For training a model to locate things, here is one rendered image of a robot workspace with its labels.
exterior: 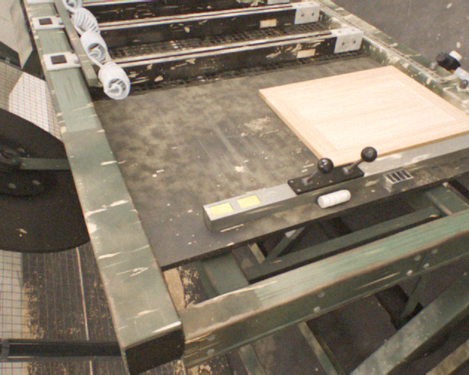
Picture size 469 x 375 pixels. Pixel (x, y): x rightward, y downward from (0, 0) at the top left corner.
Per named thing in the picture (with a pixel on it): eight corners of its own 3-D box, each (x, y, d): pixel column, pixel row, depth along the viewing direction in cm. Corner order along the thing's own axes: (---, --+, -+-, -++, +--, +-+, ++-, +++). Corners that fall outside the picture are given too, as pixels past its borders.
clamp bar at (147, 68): (362, 50, 176) (378, -11, 160) (55, 100, 135) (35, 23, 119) (348, 41, 183) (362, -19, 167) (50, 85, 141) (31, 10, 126)
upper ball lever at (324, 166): (313, 189, 106) (339, 168, 94) (300, 193, 105) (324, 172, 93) (307, 175, 107) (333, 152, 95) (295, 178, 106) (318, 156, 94)
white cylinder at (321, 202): (322, 210, 105) (349, 202, 108) (325, 202, 103) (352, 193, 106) (316, 202, 107) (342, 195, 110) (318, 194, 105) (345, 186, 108)
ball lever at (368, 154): (353, 178, 110) (383, 156, 98) (341, 181, 109) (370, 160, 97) (348, 164, 111) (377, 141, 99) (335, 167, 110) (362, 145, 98)
